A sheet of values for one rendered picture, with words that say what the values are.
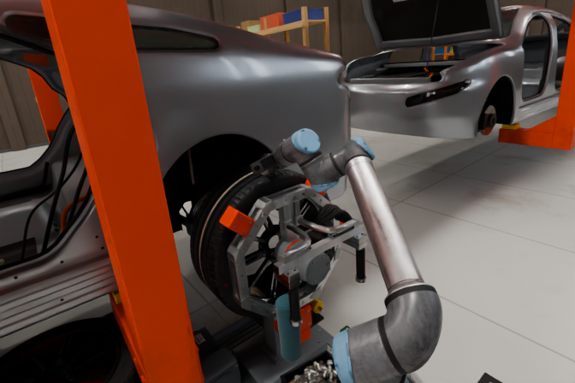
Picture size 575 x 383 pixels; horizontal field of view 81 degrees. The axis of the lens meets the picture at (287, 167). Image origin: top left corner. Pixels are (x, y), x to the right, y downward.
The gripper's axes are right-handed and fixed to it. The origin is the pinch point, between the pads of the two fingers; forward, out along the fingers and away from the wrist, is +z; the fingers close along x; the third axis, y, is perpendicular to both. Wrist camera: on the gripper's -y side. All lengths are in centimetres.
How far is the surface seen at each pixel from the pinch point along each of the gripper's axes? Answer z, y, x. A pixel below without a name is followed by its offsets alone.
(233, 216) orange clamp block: -10.5, -22.6, -12.8
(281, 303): -1, -15, -51
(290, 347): 5, -17, -68
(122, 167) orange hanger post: -31, -53, 11
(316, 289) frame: 13, 9, -58
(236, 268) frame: -2.1, -25.9, -30.3
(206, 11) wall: 792, 495, 635
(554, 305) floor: -1, 155, -149
